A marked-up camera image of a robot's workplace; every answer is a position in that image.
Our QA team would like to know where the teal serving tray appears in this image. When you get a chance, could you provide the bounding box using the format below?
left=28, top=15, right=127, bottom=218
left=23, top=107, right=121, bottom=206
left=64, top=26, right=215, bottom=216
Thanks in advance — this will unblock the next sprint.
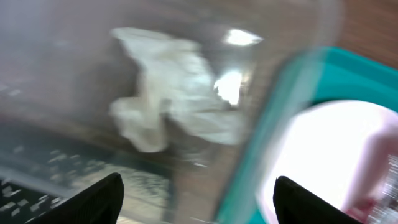
left=215, top=47, right=397, bottom=223

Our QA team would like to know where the red snack wrapper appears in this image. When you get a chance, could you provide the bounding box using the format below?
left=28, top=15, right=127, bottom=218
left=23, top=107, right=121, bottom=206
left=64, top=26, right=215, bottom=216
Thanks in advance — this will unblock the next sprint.
left=345, top=155, right=398, bottom=224

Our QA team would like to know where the clear plastic bin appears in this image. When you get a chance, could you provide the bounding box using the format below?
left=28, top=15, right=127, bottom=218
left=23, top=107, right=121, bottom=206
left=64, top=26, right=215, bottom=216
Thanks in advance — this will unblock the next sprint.
left=1, top=0, right=341, bottom=223

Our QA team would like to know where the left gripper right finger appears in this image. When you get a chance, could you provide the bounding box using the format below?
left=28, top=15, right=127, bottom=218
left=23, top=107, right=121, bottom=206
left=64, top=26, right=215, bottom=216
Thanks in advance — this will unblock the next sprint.
left=273, top=176, right=361, bottom=224

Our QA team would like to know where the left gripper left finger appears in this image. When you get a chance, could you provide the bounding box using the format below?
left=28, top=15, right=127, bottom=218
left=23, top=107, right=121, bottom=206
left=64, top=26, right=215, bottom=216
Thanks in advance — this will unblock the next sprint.
left=29, top=172, right=124, bottom=224

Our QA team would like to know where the white napkin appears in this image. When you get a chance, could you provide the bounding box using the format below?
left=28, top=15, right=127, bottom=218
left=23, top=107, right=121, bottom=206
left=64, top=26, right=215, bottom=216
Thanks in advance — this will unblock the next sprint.
left=109, top=27, right=246, bottom=153

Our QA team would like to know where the large white plate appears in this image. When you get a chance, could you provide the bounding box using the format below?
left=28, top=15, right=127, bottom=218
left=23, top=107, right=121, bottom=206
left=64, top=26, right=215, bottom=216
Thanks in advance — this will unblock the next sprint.
left=256, top=100, right=397, bottom=223

